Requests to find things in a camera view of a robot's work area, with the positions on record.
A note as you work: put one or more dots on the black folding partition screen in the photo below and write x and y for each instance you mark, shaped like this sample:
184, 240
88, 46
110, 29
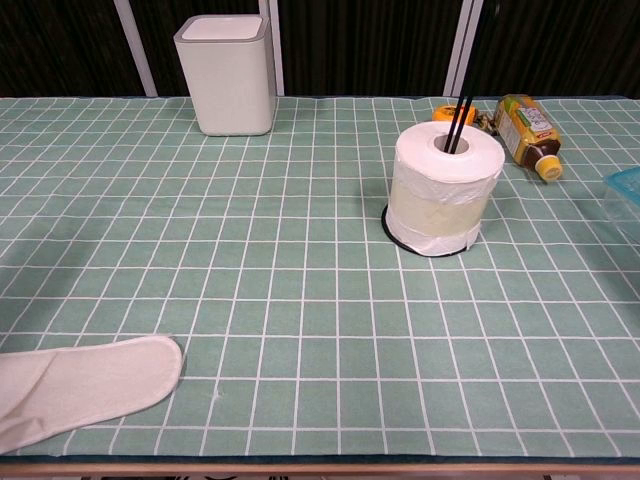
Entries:
360, 45

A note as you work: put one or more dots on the green grid tablecloth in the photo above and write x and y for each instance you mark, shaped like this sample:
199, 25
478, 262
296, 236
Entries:
300, 250

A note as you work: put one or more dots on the orange small toy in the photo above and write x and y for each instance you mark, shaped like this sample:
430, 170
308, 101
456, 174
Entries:
442, 113

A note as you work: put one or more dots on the yellow-capped tea bottle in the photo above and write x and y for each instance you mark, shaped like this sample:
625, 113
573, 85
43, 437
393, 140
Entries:
525, 130

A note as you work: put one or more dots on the white square trash bin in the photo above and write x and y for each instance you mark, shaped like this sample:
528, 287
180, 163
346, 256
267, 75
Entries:
227, 85

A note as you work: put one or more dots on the white toilet paper roll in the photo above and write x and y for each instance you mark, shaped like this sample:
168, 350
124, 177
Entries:
440, 200

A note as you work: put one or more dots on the clear blue plastic container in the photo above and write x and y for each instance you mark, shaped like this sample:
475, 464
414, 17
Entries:
625, 197

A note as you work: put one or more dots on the white disposable slipper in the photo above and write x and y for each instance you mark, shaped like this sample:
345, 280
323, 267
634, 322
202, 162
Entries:
90, 385

